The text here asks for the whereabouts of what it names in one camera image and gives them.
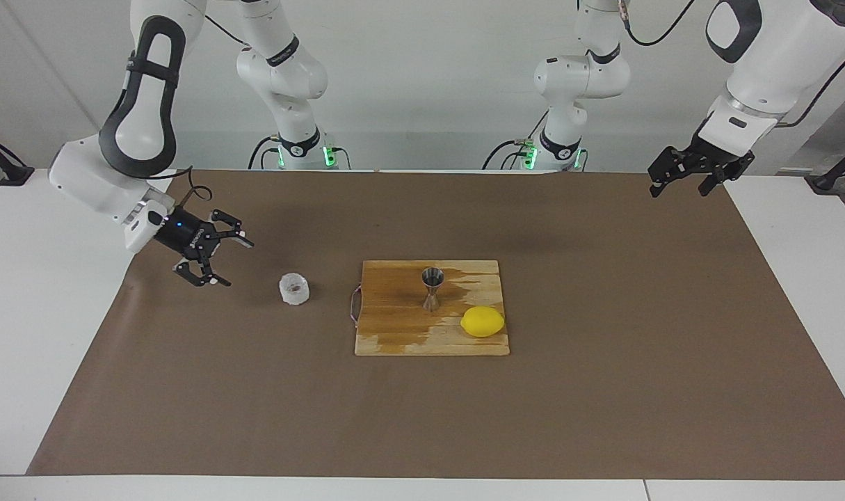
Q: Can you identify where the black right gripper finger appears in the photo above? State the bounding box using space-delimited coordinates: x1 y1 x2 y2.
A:
210 209 255 246
172 259 232 287

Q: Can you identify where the black left base cable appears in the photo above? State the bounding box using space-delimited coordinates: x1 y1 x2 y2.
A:
483 104 549 170

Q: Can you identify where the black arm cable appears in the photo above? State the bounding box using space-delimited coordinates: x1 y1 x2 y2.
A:
154 13 250 209
620 0 845 129

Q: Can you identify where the black base cable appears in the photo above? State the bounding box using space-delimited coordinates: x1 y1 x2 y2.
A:
483 104 549 170
247 136 284 170

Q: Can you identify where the brown table mat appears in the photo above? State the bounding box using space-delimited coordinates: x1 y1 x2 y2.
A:
26 169 845 481

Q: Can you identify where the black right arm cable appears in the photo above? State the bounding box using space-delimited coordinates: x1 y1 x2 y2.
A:
154 13 250 209

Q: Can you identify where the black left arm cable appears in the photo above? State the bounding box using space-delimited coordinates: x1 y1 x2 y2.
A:
620 0 845 129

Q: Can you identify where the steel double jigger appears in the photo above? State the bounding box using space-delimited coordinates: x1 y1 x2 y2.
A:
421 267 445 312

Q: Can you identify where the wooden cutting board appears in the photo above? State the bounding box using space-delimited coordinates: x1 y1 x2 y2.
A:
350 260 511 357

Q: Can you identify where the yellow lemon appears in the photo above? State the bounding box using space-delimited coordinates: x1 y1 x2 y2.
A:
460 305 506 339

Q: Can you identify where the black clamp stand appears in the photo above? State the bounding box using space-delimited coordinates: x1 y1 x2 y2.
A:
805 138 845 196
0 129 35 187

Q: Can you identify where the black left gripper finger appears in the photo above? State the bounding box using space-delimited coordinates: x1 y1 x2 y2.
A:
698 167 739 198
648 148 693 198

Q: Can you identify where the black right base cable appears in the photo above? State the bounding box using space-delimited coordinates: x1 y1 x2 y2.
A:
247 136 284 170

